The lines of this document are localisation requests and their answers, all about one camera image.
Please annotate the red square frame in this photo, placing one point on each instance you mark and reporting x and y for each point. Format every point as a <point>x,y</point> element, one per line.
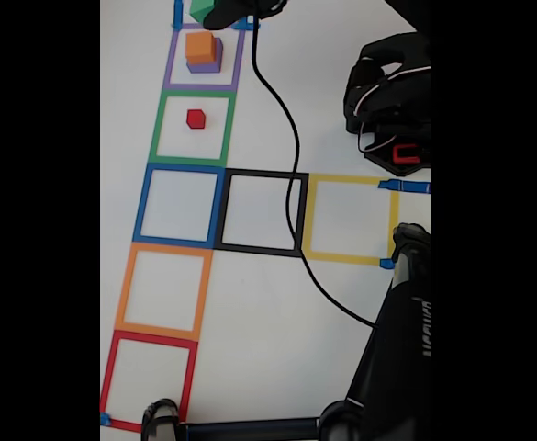
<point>107,376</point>

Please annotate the purple square frame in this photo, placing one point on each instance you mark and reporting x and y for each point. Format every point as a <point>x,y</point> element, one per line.
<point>168,69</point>

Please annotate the blue tape strip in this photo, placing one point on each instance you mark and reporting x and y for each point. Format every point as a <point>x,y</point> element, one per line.
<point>410,187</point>
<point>105,419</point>
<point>247,24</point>
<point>177,11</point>
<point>386,264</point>

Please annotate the yellow square frame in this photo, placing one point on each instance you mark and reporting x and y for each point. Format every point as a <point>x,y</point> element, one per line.
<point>341,258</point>

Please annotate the red table clamp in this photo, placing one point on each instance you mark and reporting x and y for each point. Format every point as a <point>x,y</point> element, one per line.
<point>406,154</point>

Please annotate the black camera tripod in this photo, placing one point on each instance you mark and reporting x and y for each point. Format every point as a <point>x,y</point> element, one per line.
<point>387,367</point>

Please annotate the green cube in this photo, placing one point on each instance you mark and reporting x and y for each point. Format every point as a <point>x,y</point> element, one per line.
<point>200,8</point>

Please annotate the large purple cube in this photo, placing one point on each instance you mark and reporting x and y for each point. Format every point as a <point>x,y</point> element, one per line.
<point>204,68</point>

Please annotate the orange cube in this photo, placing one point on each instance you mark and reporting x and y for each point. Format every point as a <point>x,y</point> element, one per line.
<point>200,48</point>

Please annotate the black square frame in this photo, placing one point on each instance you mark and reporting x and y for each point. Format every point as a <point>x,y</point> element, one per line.
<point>240,248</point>

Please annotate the orange square frame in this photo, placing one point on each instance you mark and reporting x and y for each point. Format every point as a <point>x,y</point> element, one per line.
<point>123,294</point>

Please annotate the green square frame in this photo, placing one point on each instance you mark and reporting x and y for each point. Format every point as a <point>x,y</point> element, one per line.
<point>154,133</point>

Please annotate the small red cube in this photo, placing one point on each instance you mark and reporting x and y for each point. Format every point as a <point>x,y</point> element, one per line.
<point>196,119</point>

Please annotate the blue square frame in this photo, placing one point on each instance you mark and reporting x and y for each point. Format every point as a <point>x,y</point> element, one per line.
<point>171,241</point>

